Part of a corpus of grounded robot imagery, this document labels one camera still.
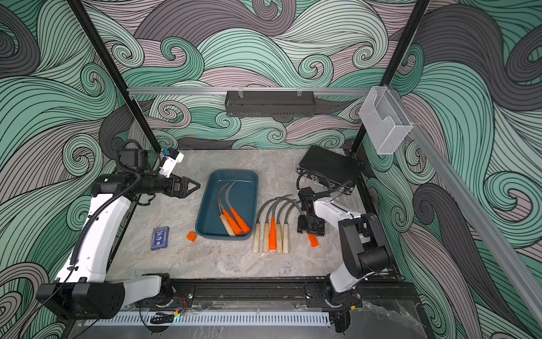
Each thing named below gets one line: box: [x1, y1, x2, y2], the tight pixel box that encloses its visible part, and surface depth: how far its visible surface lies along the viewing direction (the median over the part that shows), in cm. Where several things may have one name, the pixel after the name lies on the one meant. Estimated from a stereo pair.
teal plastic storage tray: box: [194, 169, 260, 241], surface depth 97 cm
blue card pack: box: [150, 226, 171, 251], surface depth 87 cm
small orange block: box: [186, 231, 198, 243], surface depth 89 cm
